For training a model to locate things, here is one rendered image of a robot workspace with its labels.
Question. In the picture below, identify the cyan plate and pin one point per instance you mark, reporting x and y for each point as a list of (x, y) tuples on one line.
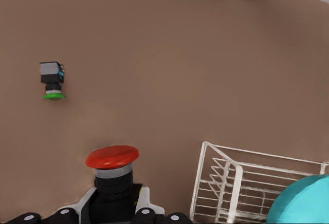
[(303, 201)]

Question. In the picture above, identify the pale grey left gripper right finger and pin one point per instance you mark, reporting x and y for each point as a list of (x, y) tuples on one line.
[(151, 203)]

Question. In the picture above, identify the green button switch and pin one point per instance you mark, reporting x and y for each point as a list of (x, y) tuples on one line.
[(51, 73)]

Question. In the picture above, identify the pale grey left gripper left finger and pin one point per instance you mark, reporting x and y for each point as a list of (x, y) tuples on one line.
[(81, 205)]

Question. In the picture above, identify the red button switch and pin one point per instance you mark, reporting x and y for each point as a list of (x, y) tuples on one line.
[(113, 157)]

